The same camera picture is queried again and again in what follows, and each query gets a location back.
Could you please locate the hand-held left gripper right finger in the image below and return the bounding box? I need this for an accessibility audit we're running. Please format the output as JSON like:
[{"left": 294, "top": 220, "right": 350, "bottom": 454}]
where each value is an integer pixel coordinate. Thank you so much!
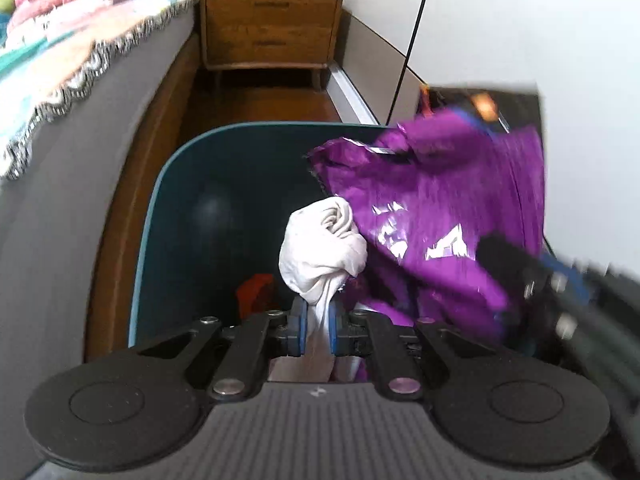
[{"left": 328, "top": 297, "right": 503, "bottom": 402}]

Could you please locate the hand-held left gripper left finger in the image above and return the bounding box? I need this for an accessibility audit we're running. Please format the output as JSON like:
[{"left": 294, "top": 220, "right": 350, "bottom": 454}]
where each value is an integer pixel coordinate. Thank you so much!
[{"left": 139, "top": 296, "right": 308, "bottom": 403}]

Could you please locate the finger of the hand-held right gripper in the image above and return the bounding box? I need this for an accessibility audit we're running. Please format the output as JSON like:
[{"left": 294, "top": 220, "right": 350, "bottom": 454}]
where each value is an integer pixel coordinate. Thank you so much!
[{"left": 475, "top": 232, "right": 588, "bottom": 311}]

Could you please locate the orange mesh net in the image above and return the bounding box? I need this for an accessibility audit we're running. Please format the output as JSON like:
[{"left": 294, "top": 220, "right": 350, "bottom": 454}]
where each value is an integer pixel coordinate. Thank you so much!
[{"left": 236, "top": 274, "right": 277, "bottom": 320}]

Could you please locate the white cloth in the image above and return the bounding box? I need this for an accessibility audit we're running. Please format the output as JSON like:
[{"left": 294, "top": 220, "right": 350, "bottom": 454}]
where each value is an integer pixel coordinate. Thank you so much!
[{"left": 267, "top": 197, "right": 369, "bottom": 383}]

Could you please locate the purple foil snack bag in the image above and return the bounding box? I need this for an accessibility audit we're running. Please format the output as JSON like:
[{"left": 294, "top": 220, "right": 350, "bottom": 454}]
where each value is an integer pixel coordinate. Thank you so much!
[{"left": 304, "top": 112, "right": 546, "bottom": 383}]

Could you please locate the dark foil snack bag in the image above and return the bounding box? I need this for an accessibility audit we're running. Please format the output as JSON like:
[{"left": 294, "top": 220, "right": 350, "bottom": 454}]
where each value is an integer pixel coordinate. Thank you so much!
[{"left": 419, "top": 82, "right": 545, "bottom": 136}]

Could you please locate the teal plastic trash bin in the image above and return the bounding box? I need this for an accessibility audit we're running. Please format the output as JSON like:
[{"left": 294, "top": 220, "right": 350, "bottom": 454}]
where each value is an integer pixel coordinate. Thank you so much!
[{"left": 127, "top": 121, "right": 546, "bottom": 361}]

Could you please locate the white sliding door wardrobe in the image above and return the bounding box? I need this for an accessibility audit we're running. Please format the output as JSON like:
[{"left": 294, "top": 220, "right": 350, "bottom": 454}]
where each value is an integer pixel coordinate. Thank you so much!
[{"left": 330, "top": 0, "right": 640, "bottom": 281}]

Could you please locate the wooden nightstand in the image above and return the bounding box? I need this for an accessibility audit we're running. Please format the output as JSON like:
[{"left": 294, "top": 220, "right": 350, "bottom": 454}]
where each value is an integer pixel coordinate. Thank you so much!
[{"left": 200, "top": 0, "right": 345, "bottom": 92}]

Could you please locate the floral blanket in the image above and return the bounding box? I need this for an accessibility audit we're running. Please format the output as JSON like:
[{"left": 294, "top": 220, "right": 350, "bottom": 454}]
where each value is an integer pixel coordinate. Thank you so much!
[{"left": 0, "top": 0, "right": 221, "bottom": 181}]

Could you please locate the wooden bed frame beige headboard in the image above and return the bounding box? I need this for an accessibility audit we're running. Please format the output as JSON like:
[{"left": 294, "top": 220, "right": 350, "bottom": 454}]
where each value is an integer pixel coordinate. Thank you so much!
[{"left": 85, "top": 35, "right": 211, "bottom": 361}]

